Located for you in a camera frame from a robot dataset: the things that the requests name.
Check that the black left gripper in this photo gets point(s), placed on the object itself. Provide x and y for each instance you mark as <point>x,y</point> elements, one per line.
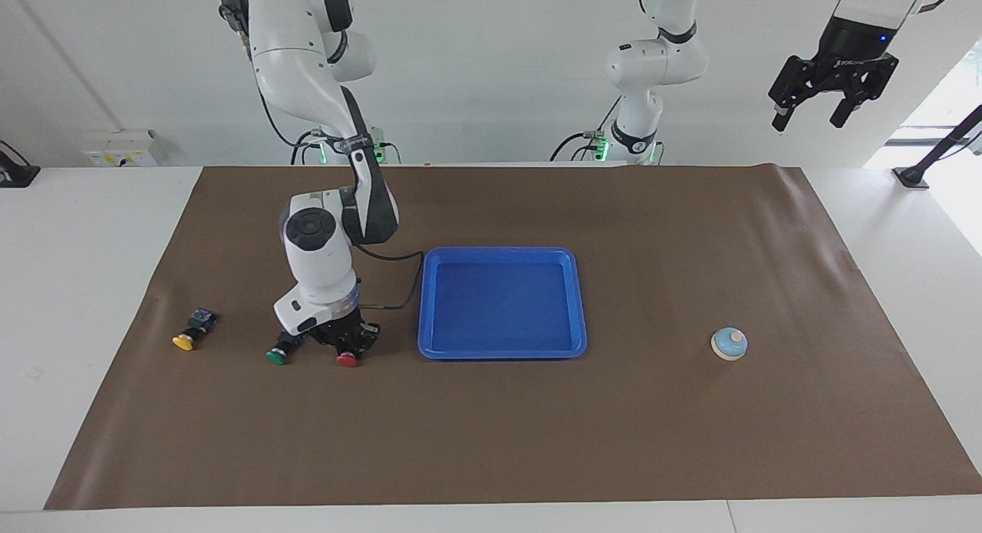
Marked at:
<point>840,65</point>

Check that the black table clamp bracket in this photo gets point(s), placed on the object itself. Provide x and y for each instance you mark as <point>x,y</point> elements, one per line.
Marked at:
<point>15,176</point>

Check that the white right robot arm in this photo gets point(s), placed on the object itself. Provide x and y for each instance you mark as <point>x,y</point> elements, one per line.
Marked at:
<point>318,264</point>

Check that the black angled stand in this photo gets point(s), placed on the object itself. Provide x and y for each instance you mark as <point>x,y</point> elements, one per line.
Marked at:
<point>913,176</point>

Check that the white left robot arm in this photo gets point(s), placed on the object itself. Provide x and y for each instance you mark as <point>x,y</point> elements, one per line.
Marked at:
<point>652,65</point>

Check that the yellow push button switch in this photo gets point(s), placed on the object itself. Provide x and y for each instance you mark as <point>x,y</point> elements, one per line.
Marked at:
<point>184,341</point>

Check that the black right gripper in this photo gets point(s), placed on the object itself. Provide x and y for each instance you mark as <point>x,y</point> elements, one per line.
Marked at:
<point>345,330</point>

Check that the green push button switch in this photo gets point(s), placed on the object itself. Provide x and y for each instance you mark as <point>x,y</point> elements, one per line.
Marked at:
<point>276,356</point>

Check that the blue plastic tray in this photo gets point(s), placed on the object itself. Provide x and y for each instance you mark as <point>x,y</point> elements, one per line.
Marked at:
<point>502,310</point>

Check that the red push button switch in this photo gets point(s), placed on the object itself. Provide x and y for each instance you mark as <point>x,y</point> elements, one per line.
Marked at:
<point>347,359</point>

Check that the brown paper table mat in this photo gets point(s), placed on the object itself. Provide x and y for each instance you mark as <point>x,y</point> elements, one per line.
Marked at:
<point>499,441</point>

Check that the white wall socket box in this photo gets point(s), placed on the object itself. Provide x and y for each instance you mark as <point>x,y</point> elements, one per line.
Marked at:
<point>115,146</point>

